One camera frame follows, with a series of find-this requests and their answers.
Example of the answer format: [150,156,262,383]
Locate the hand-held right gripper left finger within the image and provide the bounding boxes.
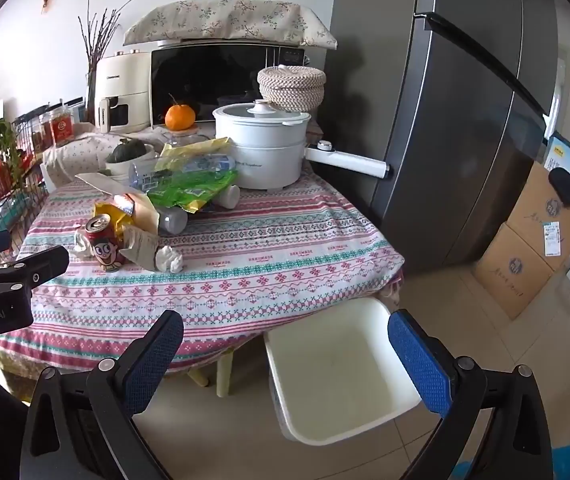
[18,310,184,480]

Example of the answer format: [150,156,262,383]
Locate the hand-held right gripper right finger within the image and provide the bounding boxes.
[387,310,553,480]

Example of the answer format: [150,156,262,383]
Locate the white tissue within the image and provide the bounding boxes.
[68,230,96,260]
[155,246,184,274]

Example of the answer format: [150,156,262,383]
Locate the red drink can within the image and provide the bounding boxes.
[85,213,127,273]

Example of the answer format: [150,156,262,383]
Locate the white plastic bin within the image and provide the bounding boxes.
[263,299,423,445]

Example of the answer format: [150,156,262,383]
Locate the brown paper bag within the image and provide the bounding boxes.
[75,172,162,268]

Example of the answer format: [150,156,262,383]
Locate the clear plastic water bottle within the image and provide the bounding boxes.
[129,152,236,187]

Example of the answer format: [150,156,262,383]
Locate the cream plastic stool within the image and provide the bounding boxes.
[187,350,236,396]

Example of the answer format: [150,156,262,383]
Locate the green leafy plant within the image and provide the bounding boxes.
[0,117,28,191]

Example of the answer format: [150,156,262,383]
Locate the white floral cloth runner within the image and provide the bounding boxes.
[42,127,216,193]

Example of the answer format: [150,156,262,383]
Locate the white bowl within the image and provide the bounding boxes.
[102,144,158,177]

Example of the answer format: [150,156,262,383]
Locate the red spice jar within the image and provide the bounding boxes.
[39,112,56,151]
[50,107,73,148]

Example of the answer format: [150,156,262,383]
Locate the cardboard box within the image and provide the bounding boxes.
[475,222,566,321]
[507,160,570,273]

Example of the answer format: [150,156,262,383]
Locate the small plastic bottle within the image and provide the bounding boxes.
[157,205,188,233]

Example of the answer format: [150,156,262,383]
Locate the patterned striped tablecloth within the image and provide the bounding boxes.
[0,170,406,376]

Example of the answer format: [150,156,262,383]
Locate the green squash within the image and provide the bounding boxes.
[106,138,147,163]

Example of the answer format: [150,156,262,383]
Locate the green snack bag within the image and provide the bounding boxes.
[146,170,239,215]

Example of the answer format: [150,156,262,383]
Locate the small white cup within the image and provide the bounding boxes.
[213,185,242,209]

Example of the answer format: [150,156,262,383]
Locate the cream yellow snack bag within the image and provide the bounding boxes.
[157,138,233,171]

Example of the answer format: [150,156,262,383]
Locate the clear glass jar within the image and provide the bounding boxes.
[157,127,213,153]

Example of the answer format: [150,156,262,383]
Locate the cream air fryer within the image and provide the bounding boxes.
[94,49,153,133]

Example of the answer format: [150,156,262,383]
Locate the orange fruit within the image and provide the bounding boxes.
[165,103,197,132]

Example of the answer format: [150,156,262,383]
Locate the dry twigs bundle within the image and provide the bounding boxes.
[78,0,136,111]

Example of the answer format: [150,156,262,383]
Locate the white electric cooking pot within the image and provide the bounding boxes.
[213,100,392,191]

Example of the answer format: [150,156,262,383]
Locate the grey refrigerator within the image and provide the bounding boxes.
[322,0,570,276]

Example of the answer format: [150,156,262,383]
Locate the black microwave oven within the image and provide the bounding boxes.
[149,42,311,131]

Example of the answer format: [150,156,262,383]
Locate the floral fabric cover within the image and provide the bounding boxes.
[122,0,338,52]

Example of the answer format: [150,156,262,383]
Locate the black wire rack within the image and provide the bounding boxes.
[0,105,51,261]

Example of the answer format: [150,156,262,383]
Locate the woven rope basket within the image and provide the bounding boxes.
[257,65,327,112]

